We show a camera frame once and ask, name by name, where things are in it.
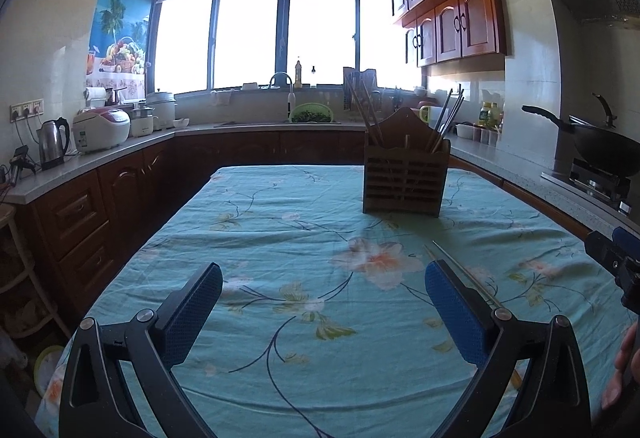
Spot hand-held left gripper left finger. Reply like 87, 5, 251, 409
59, 262, 224, 438

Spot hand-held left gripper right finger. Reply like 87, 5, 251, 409
424, 259, 594, 438

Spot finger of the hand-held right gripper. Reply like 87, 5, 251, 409
584, 226, 640, 276

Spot wooden chopstick holder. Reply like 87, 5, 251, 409
363, 106, 452, 219

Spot bunch of chopsticks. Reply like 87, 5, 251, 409
346, 76, 467, 154

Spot person's right hand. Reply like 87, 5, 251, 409
600, 323, 640, 412

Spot gas stove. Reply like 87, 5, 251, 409
542, 158, 637, 219

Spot black wok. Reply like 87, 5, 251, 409
521, 92, 640, 179

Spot teal floral tablecloth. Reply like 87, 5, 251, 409
37, 165, 639, 438

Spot dark wooden base cabinets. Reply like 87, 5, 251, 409
10, 130, 608, 323

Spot yellow green plate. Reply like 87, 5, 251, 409
34, 345, 66, 399

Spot wooden side shelf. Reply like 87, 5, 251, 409
0, 205, 72, 340

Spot small blender appliance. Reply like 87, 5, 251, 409
129, 102, 156, 138

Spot white electric pot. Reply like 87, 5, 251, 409
145, 90, 178, 133

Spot white pink rice cooker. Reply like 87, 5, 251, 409
72, 106, 132, 155

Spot steel electric kettle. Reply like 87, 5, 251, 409
37, 117, 71, 171

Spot green colander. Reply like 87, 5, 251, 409
290, 102, 334, 124

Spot chrome faucet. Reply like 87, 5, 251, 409
269, 72, 297, 121

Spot white paper roll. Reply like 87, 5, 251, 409
84, 88, 109, 111

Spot cutting board rack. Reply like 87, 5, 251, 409
342, 66, 379, 111

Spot large kitchen window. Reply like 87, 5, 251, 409
152, 0, 426, 96

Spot clear jug green handle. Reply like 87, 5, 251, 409
419, 104, 446, 125

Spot wall power sockets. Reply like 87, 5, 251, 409
10, 100, 46, 121

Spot tropical fruit wall poster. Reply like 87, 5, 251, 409
85, 0, 154, 93

